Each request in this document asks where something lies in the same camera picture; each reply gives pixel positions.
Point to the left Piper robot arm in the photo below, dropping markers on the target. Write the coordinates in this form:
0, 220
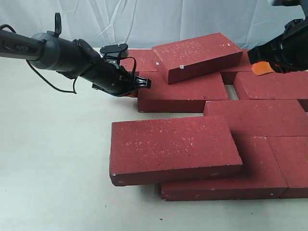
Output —
73, 59

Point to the front right base red brick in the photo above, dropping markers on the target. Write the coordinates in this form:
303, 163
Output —
292, 156

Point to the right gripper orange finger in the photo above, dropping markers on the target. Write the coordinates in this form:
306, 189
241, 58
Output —
261, 68

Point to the front left base red brick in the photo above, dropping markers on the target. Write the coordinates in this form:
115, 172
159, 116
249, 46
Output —
259, 178

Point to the tilted red brick on top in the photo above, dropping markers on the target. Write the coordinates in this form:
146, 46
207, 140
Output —
194, 57

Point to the large front red brick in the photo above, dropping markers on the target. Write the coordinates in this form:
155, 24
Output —
172, 149

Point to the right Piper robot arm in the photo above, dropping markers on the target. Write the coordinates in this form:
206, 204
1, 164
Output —
288, 3

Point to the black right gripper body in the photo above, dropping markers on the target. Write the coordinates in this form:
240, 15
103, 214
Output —
286, 53

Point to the white backdrop cloth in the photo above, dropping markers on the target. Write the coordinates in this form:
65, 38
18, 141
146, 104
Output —
147, 23

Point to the red brick moved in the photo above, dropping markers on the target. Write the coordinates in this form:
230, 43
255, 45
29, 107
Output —
187, 96

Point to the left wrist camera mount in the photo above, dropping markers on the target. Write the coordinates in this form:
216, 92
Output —
115, 52

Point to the base red brick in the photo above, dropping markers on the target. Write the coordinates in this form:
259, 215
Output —
292, 156
259, 178

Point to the back left red brick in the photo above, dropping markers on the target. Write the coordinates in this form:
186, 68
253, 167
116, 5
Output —
145, 60

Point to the middle row right red brick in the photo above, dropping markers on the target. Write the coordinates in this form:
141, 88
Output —
267, 118

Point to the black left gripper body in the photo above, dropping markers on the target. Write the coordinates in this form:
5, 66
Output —
107, 75

